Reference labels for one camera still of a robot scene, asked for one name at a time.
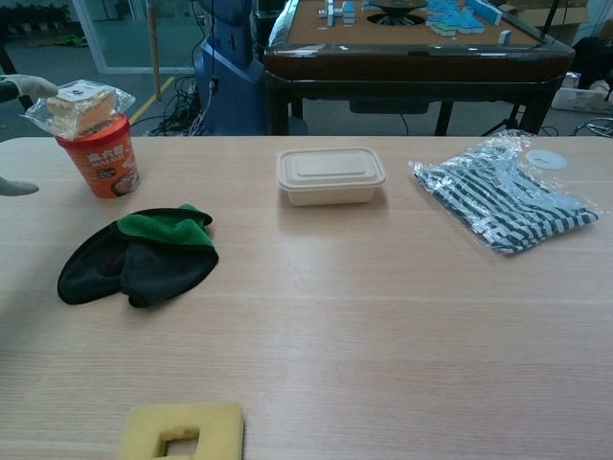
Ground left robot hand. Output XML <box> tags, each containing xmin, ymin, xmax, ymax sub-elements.
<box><xmin>0</xmin><ymin>74</ymin><xmax>59</xmax><ymax>197</ymax></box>

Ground green and black microfiber cloth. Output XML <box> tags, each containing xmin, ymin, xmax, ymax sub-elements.
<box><xmin>57</xmin><ymin>203</ymin><xmax>220</xmax><ymax>309</ymax></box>

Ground black slanted metal leg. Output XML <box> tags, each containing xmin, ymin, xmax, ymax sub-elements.
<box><xmin>0</xmin><ymin>45</ymin><xmax>31</xmax><ymax>112</ymax></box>

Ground plastic wrapped sponge cake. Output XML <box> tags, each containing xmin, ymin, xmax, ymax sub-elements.
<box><xmin>19</xmin><ymin>80</ymin><xmax>137</xmax><ymax>141</ymax></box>

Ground orange instant noodle cup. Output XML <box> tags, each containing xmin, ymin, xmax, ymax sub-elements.
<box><xmin>55</xmin><ymin>112</ymin><xmax>143</xmax><ymax>200</ymax></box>

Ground wooden pole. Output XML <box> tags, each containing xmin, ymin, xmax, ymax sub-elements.
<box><xmin>147</xmin><ymin>0</ymin><xmax>163</xmax><ymax>102</ymax></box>

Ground beige lidded food container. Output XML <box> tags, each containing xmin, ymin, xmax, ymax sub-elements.
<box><xmin>275</xmin><ymin>147</ymin><xmax>388</xmax><ymax>207</ymax></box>

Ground stacked blue white mahjong tiles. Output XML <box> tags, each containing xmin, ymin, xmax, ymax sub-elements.
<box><xmin>316</xmin><ymin>0</ymin><xmax>358</xmax><ymax>25</ymax></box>

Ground black mahjong table centre dome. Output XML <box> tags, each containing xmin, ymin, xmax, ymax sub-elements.
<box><xmin>366</xmin><ymin>0</ymin><xmax>430</xmax><ymax>28</ymax></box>

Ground dark wooden mahjong table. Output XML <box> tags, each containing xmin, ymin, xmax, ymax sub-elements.
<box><xmin>262</xmin><ymin>0</ymin><xmax>576</xmax><ymax>138</ymax></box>

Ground yellow sponge with rectangular hole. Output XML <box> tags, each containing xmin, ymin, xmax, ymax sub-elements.
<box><xmin>118</xmin><ymin>401</ymin><xmax>246</xmax><ymax>460</ymax></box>

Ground blue mahjong tile pile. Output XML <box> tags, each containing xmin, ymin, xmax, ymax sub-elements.
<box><xmin>423</xmin><ymin>0</ymin><xmax>504</xmax><ymax>37</ymax></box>

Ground striped shirt in plastic bag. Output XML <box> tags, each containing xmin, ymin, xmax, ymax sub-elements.
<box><xmin>407</xmin><ymin>129</ymin><xmax>605</xmax><ymax>258</ymax></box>

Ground black tripod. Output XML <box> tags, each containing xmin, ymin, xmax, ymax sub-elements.
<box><xmin>481</xmin><ymin>103</ymin><xmax>528</xmax><ymax>138</ymax></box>

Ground white round sticker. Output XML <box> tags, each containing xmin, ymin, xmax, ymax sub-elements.
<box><xmin>525</xmin><ymin>149</ymin><xmax>570</xmax><ymax>170</ymax></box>

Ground white cardboard box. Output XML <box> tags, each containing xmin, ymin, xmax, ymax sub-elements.
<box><xmin>550</xmin><ymin>84</ymin><xmax>613</xmax><ymax>114</ymax></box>

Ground black bag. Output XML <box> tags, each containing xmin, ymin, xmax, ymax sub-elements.
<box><xmin>572</xmin><ymin>36</ymin><xmax>613</xmax><ymax>90</ymax></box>

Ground chrome office chair base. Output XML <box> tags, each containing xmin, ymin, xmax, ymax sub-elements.
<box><xmin>572</xmin><ymin>117</ymin><xmax>613</xmax><ymax>140</ymax></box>

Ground black floor cable bundle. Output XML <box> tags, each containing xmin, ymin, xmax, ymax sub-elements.
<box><xmin>146</xmin><ymin>76</ymin><xmax>210</xmax><ymax>138</ymax></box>

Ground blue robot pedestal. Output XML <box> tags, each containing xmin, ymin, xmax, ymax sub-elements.
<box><xmin>193</xmin><ymin>0</ymin><xmax>269</xmax><ymax>137</ymax></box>

